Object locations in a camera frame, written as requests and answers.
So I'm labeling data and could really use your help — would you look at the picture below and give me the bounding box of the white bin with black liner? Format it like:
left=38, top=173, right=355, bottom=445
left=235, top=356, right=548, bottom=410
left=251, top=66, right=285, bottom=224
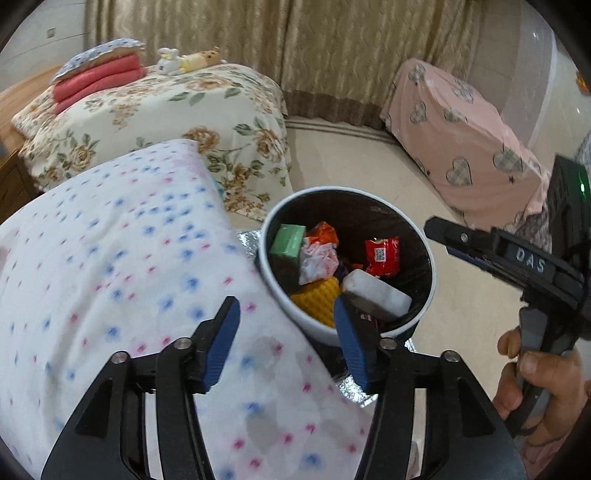
left=259, top=186, right=437, bottom=347

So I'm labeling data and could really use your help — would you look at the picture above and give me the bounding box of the wooden nightstand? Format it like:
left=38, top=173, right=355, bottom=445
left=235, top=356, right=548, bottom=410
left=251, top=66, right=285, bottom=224
left=0, top=148, right=40, bottom=222

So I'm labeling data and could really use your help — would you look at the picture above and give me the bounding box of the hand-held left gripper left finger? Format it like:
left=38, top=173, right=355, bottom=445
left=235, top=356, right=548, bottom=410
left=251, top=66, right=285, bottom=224
left=41, top=295, right=242, bottom=480

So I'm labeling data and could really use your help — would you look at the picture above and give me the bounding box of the blue patterned cushion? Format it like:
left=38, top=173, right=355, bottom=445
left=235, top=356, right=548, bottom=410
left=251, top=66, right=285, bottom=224
left=52, top=39, right=147, bottom=84

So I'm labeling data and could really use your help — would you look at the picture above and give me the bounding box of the white dotted blanket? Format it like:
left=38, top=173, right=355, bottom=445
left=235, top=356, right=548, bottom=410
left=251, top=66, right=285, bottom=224
left=0, top=138, right=370, bottom=480

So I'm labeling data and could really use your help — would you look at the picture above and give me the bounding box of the orange snack wrapper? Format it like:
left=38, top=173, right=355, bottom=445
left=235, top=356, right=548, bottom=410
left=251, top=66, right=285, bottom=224
left=302, top=220, right=340, bottom=247

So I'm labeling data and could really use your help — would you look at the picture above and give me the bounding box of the red white paper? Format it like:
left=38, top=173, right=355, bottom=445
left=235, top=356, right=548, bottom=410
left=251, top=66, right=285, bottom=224
left=298, top=242, right=340, bottom=286

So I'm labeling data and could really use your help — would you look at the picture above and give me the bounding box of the yellow plush toy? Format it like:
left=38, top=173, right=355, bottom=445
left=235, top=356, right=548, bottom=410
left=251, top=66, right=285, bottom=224
left=178, top=47, right=222, bottom=73

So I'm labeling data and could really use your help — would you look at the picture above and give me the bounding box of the beige patterned curtain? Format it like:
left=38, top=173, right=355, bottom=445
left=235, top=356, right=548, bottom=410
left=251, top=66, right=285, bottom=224
left=85, top=0, right=481, bottom=130

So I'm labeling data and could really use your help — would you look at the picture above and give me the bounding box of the white foam block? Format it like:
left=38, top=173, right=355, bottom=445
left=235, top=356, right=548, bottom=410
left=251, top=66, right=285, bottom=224
left=342, top=269, right=413, bottom=319

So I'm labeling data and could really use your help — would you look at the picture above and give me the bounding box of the white bunny plush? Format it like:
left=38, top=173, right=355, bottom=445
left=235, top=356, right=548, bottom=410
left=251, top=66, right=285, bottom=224
left=157, top=47, right=185, bottom=75

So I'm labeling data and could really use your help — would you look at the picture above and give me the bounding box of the bed with floral sheet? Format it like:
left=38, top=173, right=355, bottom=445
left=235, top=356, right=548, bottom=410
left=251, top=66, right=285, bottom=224
left=11, top=62, right=294, bottom=222

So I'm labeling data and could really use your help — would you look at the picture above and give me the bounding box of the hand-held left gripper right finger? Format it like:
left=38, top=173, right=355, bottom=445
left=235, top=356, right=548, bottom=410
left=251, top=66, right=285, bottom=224
left=333, top=295, right=529, bottom=480

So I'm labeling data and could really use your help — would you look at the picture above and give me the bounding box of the red folded blanket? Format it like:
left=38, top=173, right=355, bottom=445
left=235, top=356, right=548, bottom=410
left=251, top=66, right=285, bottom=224
left=52, top=54, right=146, bottom=115

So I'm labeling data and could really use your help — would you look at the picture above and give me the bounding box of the yellow ribbed plastic toy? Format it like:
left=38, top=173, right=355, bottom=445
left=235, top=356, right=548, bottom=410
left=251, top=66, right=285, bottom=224
left=290, top=276, right=342, bottom=328

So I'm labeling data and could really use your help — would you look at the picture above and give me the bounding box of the red snack packet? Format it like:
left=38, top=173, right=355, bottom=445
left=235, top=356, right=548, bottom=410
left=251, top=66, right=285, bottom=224
left=365, top=236, right=402, bottom=278

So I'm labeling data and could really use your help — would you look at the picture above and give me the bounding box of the pink heart print cloth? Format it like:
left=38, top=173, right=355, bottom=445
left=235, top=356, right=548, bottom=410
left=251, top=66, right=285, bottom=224
left=379, top=58, right=555, bottom=250

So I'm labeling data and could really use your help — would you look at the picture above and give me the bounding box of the floral pillow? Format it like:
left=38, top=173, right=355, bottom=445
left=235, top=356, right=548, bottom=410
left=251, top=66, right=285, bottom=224
left=11, top=85, right=58, bottom=139

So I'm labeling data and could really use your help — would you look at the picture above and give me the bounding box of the wooden headboard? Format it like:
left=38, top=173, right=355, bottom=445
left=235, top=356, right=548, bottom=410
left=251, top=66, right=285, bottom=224
left=0, top=62, right=61, bottom=134

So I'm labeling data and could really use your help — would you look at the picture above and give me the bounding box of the person's right hand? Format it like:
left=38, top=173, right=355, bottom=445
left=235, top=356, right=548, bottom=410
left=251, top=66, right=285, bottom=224
left=492, top=328, right=591, bottom=467

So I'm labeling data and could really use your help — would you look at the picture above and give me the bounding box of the green box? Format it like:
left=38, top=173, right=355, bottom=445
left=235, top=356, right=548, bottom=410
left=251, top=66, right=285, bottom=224
left=269, top=224, right=308, bottom=259

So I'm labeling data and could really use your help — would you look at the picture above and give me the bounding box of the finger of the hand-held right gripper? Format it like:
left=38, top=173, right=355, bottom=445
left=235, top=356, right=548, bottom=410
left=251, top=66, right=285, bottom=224
left=445, top=244, right=499, bottom=278
left=424, top=216, right=506, bottom=266

